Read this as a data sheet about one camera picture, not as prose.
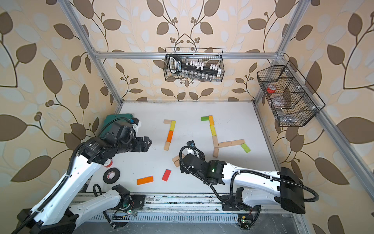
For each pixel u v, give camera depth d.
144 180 0.82
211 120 1.08
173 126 1.06
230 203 0.74
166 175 0.84
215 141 0.97
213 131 1.03
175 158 0.89
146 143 0.62
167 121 1.08
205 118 1.09
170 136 0.99
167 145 0.97
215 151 0.93
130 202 0.72
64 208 0.37
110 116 1.05
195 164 0.54
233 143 0.96
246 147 0.94
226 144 0.97
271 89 0.81
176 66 0.87
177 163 0.88
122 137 0.51
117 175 0.83
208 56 0.91
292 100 0.74
